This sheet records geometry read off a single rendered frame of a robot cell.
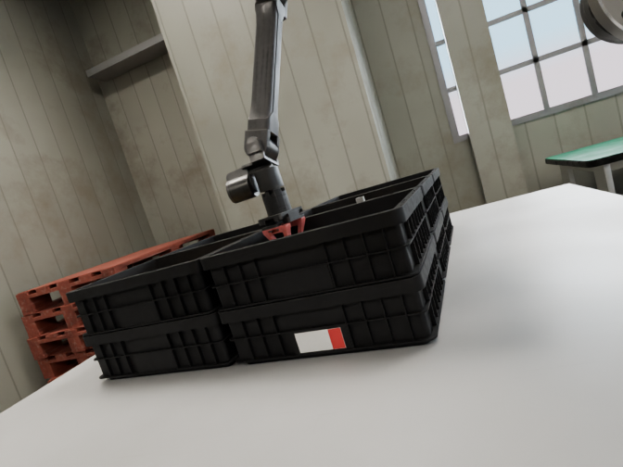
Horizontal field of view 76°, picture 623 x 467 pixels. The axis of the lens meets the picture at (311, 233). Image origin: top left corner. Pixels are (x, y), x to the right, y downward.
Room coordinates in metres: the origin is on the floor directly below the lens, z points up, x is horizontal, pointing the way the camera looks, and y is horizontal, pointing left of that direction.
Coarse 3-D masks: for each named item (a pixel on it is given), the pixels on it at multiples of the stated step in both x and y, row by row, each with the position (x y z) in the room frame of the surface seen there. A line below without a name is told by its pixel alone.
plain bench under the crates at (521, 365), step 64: (576, 192) 1.40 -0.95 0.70; (512, 256) 0.92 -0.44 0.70; (576, 256) 0.80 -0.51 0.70; (448, 320) 0.68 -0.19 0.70; (512, 320) 0.61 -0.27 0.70; (576, 320) 0.55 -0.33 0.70; (64, 384) 1.00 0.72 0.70; (128, 384) 0.86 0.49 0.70; (192, 384) 0.75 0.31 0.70; (256, 384) 0.66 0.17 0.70; (320, 384) 0.60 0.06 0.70; (384, 384) 0.54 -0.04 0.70; (448, 384) 0.49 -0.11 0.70; (512, 384) 0.45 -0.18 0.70; (576, 384) 0.42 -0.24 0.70; (0, 448) 0.72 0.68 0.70; (64, 448) 0.64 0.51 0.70; (128, 448) 0.58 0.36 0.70; (192, 448) 0.52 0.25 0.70; (256, 448) 0.48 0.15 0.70; (320, 448) 0.44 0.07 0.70; (384, 448) 0.41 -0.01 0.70; (448, 448) 0.38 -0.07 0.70; (512, 448) 0.36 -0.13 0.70; (576, 448) 0.33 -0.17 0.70
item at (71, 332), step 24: (192, 240) 3.44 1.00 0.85; (120, 264) 2.37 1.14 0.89; (48, 288) 2.46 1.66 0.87; (72, 288) 2.42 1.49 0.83; (24, 312) 2.53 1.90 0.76; (48, 312) 2.47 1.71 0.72; (72, 312) 2.41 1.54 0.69; (48, 336) 2.47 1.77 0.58; (72, 336) 2.40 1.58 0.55; (48, 360) 2.54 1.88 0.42; (72, 360) 2.73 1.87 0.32
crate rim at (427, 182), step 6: (414, 180) 1.15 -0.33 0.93; (426, 180) 0.99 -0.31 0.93; (432, 180) 1.10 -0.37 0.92; (390, 186) 1.18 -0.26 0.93; (396, 186) 1.17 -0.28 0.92; (420, 186) 0.88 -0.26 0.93; (426, 186) 0.95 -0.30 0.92; (372, 192) 1.20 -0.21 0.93; (396, 192) 0.90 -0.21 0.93; (426, 192) 0.93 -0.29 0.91; (348, 198) 1.23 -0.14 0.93; (372, 198) 0.92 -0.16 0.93; (330, 204) 1.26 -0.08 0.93; (306, 210) 1.24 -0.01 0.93
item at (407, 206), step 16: (400, 192) 0.87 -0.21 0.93; (416, 192) 0.78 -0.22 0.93; (400, 208) 0.60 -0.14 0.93; (336, 224) 0.64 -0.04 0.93; (352, 224) 0.62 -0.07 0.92; (368, 224) 0.61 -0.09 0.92; (384, 224) 0.60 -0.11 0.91; (240, 240) 0.89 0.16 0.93; (272, 240) 0.69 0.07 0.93; (288, 240) 0.67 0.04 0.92; (304, 240) 0.66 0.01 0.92; (320, 240) 0.65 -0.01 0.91; (208, 256) 0.77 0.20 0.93; (224, 256) 0.73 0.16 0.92; (240, 256) 0.71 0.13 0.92; (256, 256) 0.70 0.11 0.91
